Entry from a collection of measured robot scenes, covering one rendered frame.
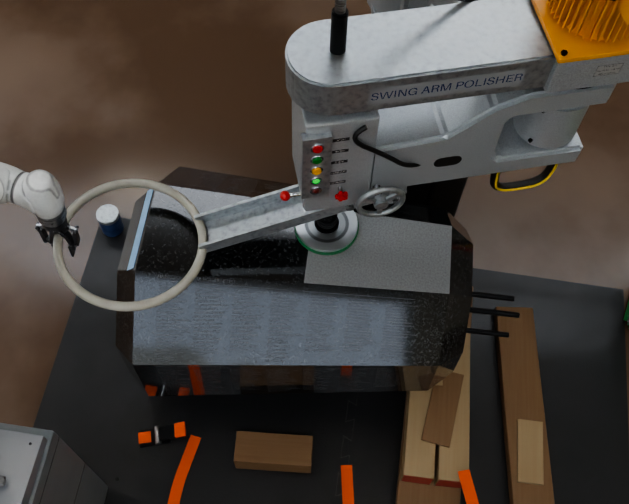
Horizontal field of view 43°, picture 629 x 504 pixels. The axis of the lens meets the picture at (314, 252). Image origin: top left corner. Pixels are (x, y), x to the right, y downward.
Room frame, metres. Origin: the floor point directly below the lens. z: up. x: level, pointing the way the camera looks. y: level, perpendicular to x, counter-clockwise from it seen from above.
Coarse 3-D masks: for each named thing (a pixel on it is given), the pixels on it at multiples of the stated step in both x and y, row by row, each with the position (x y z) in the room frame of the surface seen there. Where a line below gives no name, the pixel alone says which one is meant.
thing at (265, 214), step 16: (272, 192) 1.39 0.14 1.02; (224, 208) 1.35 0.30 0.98; (240, 208) 1.35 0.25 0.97; (256, 208) 1.36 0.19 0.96; (272, 208) 1.35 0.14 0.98; (288, 208) 1.35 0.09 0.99; (336, 208) 1.31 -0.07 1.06; (352, 208) 1.31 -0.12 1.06; (208, 224) 1.32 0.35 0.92; (224, 224) 1.31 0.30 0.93; (240, 224) 1.31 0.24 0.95; (256, 224) 1.30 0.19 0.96; (272, 224) 1.27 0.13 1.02; (288, 224) 1.28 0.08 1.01; (208, 240) 1.26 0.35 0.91; (224, 240) 1.23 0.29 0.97; (240, 240) 1.24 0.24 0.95
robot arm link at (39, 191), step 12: (24, 180) 1.24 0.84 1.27; (36, 180) 1.23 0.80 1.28; (48, 180) 1.24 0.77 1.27; (12, 192) 1.22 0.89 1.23; (24, 192) 1.21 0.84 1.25; (36, 192) 1.20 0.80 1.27; (48, 192) 1.21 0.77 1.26; (60, 192) 1.24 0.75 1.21; (24, 204) 1.20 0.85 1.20; (36, 204) 1.19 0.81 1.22; (48, 204) 1.19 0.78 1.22; (60, 204) 1.22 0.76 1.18; (48, 216) 1.19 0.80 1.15
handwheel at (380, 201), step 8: (368, 192) 1.23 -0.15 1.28; (376, 192) 1.23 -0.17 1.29; (384, 192) 1.23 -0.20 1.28; (392, 192) 1.24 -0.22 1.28; (400, 192) 1.25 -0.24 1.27; (360, 200) 1.22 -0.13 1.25; (368, 200) 1.23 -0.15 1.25; (376, 200) 1.24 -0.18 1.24; (384, 200) 1.23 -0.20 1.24; (400, 200) 1.25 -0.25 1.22; (360, 208) 1.22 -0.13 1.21; (376, 208) 1.22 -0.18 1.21; (384, 208) 1.23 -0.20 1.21; (392, 208) 1.25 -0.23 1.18; (368, 216) 1.23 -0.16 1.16; (376, 216) 1.23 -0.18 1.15
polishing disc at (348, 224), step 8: (344, 216) 1.40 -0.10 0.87; (352, 216) 1.40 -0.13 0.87; (304, 224) 1.36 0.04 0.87; (312, 224) 1.36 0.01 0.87; (344, 224) 1.36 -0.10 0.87; (352, 224) 1.37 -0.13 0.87; (304, 232) 1.33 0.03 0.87; (312, 232) 1.33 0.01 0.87; (336, 232) 1.33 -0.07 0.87; (344, 232) 1.33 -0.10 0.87; (352, 232) 1.33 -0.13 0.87; (304, 240) 1.30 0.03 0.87; (312, 240) 1.30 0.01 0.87; (320, 240) 1.30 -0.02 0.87; (328, 240) 1.30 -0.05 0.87; (336, 240) 1.30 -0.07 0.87; (344, 240) 1.30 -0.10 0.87; (352, 240) 1.31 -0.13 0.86; (312, 248) 1.27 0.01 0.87; (320, 248) 1.27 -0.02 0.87; (328, 248) 1.27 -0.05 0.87; (336, 248) 1.27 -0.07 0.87
